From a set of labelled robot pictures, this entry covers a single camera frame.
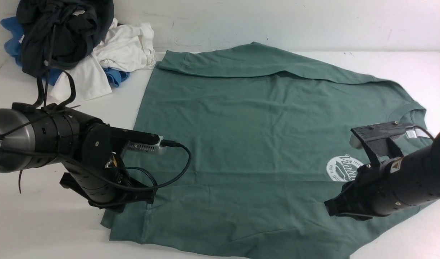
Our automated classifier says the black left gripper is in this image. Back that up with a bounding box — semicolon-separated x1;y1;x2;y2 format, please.
60;124;157;213

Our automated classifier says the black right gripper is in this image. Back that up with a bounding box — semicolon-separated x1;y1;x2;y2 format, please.
325;164;389;220

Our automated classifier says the green long-sleeved shirt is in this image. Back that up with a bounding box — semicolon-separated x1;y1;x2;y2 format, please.
101;42;426;259

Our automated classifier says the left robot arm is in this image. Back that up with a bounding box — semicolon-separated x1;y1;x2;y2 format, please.
0;103;164;213

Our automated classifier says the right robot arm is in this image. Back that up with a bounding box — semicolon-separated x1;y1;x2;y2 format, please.
325;121;440;221

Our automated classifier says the white crumpled garment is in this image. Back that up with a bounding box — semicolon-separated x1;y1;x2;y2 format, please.
49;19;156;101

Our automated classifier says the black crumpled garment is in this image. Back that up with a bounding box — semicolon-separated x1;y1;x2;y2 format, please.
16;0;114;78

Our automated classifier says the blue crumpled garment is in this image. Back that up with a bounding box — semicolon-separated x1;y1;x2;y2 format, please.
0;16;130;87

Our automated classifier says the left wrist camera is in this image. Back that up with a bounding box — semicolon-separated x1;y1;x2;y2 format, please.
110;127;165;157

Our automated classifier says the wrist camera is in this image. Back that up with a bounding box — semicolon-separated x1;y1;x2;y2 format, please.
110;127;165;157
349;121;416;149

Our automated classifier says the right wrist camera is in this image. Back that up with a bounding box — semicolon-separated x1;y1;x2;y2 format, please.
349;121;416;149

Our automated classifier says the right black camera cable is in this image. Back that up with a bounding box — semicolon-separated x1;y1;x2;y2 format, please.
412;124;435;141

